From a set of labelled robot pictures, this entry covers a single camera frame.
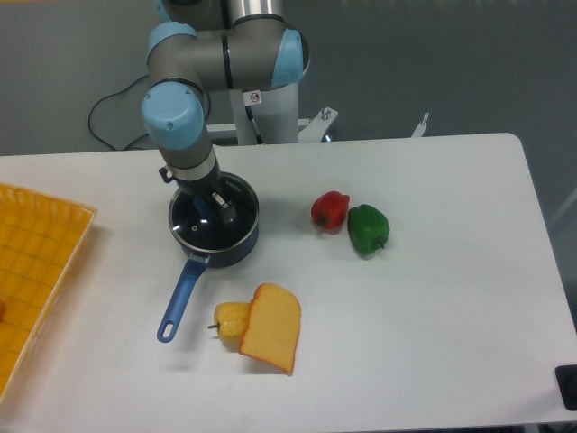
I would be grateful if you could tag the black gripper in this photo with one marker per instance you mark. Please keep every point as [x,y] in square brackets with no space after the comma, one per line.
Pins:
[205,187]

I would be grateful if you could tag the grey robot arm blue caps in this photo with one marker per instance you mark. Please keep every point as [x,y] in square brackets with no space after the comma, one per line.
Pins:
[203,46]

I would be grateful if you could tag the yellow toy bell pepper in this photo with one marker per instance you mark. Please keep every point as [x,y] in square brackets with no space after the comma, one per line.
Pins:
[230,321]

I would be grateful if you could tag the red toy bell pepper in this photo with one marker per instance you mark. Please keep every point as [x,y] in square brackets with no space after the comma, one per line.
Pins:
[330,210]

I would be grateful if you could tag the toy bread slice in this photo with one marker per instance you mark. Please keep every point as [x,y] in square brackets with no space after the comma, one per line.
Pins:
[273,327]

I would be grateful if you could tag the green toy bell pepper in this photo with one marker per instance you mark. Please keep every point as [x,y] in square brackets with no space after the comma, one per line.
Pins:
[368,229]

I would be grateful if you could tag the yellow woven basket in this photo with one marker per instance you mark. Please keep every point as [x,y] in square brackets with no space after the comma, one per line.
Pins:
[40,237]

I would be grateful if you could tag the black device at table corner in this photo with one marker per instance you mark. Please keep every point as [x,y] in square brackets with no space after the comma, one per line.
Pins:
[566,376]

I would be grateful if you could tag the dark blue saucepan blue handle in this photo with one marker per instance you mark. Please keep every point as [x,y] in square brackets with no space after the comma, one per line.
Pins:
[196,264]

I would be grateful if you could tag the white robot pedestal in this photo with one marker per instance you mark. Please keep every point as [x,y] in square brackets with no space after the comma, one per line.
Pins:
[272,114]

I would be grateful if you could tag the white metal base frame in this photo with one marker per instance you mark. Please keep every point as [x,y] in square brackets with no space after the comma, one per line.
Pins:
[311,126]

